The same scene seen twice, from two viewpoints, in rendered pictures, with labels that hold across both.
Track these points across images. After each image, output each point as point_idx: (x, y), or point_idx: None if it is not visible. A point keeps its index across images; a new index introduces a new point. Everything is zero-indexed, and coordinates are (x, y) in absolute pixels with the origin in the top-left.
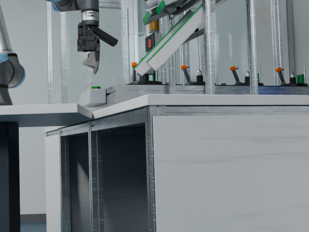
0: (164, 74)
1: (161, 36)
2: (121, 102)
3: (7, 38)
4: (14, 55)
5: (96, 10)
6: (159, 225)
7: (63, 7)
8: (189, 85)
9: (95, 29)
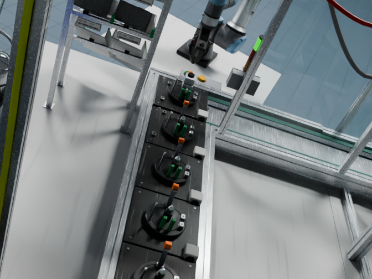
0: (225, 115)
1: (231, 75)
2: (145, 79)
3: (239, 14)
4: (230, 27)
5: (205, 13)
6: None
7: None
8: (141, 103)
9: (201, 28)
